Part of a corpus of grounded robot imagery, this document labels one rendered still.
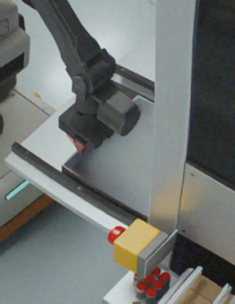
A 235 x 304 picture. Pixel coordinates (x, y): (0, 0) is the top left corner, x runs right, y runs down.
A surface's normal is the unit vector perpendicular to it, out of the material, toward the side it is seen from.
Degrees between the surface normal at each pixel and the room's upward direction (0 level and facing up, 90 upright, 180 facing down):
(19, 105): 0
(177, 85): 90
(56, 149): 0
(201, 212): 90
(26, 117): 0
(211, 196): 90
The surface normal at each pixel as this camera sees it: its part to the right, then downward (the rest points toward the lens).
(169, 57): -0.61, 0.58
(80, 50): 0.60, 0.03
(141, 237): 0.00, -0.68
